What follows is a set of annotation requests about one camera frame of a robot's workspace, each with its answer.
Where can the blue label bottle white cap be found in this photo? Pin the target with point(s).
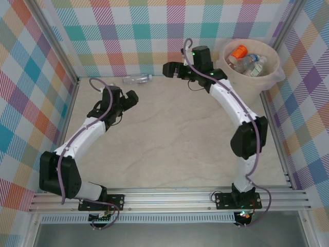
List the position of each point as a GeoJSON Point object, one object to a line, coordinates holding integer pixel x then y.
{"type": "Point", "coordinates": [248, 61]}

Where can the grey metal panel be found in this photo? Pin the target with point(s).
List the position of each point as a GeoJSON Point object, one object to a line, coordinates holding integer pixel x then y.
{"type": "Point", "coordinates": [167, 236]}

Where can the clear bottle pale blue cap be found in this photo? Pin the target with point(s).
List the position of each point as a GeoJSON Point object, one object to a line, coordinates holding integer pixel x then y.
{"type": "Point", "coordinates": [136, 79]}

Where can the aluminium frame post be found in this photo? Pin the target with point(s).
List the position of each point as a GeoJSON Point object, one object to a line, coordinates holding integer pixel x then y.
{"type": "Point", "coordinates": [59, 43]}
{"type": "Point", "coordinates": [288, 20]}

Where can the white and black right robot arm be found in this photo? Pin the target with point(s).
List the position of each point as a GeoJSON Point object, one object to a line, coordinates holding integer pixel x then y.
{"type": "Point", "coordinates": [231, 100]}

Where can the orange label clear bottle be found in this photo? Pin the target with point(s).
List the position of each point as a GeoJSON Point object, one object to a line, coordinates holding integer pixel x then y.
{"type": "Point", "coordinates": [240, 51]}

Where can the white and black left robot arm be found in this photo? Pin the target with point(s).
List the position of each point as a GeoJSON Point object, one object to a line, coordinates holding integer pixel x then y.
{"type": "Point", "coordinates": [82, 133]}

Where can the green label bottle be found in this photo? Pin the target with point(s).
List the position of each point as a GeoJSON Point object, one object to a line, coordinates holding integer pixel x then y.
{"type": "Point", "coordinates": [257, 68]}

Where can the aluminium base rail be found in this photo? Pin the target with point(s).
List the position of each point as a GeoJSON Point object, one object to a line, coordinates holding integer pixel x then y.
{"type": "Point", "coordinates": [167, 198]}

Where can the aluminium frame side rail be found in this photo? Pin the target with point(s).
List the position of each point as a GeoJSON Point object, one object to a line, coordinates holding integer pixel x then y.
{"type": "Point", "coordinates": [281, 159]}
{"type": "Point", "coordinates": [69, 113]}

